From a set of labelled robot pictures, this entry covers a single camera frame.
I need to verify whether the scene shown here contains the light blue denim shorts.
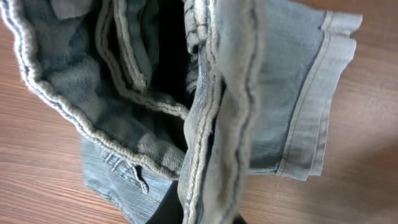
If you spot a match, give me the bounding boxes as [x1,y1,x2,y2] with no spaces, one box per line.
[1,0,363,223]

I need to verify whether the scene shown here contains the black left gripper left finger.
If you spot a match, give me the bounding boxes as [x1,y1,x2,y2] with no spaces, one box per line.
[147,181,183,224]

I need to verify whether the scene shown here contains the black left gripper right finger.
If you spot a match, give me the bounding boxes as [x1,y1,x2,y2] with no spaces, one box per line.
[233,215,247,224]

